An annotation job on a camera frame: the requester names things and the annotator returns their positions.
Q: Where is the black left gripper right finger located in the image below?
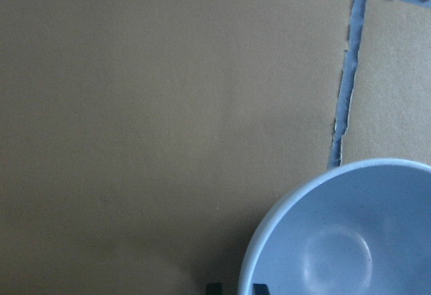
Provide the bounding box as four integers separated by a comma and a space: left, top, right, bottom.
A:
252, 284, 270, 295

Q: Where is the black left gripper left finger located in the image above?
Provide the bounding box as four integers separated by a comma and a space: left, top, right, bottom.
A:
205, 282, 222, 295

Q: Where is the blue bowl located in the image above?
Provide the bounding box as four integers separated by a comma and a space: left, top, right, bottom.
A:
238, 158, 430, 294

